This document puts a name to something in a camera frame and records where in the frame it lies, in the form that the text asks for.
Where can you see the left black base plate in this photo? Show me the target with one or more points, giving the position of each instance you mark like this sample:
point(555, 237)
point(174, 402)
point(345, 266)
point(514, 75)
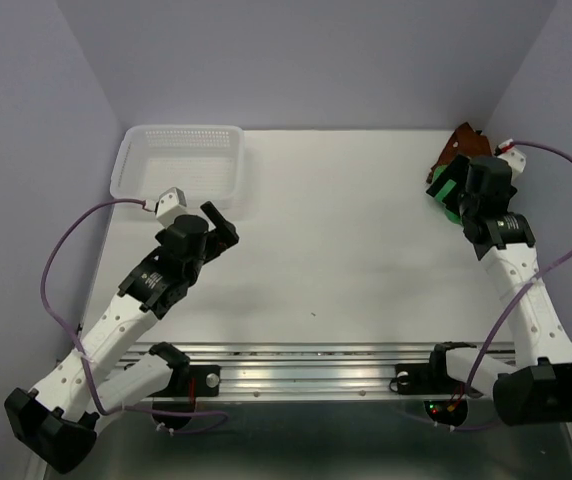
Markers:
point(191, 382)

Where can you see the white perforated plastic basket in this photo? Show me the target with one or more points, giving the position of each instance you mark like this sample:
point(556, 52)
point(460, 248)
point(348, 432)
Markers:
point(205, 162)

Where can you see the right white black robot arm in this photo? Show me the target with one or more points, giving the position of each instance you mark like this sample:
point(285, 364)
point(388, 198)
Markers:
point(537, 388)

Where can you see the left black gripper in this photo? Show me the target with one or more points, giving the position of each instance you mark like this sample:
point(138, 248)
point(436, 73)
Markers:
point(221, 238)

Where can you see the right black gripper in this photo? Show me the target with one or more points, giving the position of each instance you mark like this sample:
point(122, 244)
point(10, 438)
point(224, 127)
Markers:
point(457, 170)

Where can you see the brown microfibre towel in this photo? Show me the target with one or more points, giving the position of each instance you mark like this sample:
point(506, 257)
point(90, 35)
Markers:
point(464, 140)

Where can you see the aluminium mounting rail frame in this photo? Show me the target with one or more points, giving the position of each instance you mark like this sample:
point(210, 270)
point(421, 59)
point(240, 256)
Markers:
point(306, 411)

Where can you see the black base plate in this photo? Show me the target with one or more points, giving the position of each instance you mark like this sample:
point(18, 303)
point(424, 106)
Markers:
point(191, 382)
point(423, 379)

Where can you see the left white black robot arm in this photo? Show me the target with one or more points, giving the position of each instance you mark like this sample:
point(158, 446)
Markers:
point(60, 418)

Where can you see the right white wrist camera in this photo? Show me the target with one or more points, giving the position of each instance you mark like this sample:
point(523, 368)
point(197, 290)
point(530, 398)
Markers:
point(514, 157)

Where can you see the green microfibre towel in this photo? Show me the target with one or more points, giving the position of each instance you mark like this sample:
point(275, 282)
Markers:
point(452, 215)

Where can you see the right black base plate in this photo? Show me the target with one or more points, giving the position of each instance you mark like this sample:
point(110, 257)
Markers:
point(423, 379)

